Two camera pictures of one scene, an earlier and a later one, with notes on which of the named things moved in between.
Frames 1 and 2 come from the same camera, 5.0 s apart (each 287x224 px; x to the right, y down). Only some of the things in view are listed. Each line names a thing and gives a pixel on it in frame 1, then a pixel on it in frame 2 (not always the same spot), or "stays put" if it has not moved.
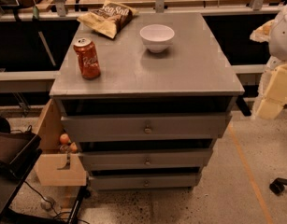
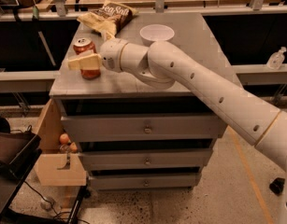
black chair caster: x=277 y=186 stays put
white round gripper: x=282 y=36 -> x=111 y=55
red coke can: x=87 y=58 stays put
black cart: x=16 y=155 stays put
